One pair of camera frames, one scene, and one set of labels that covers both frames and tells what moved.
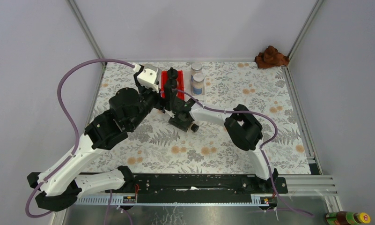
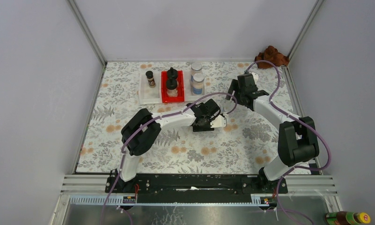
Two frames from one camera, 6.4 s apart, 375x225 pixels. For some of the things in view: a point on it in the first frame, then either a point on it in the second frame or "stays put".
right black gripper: x=173 y=121 → x=235 y=86
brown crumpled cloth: x=271 y=58 stays put
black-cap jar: x=171 y=87 stays put
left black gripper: x=161 y=104 → x=206 y=127
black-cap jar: x=172 y=74 stays put
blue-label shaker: x=198 y=84 stays put
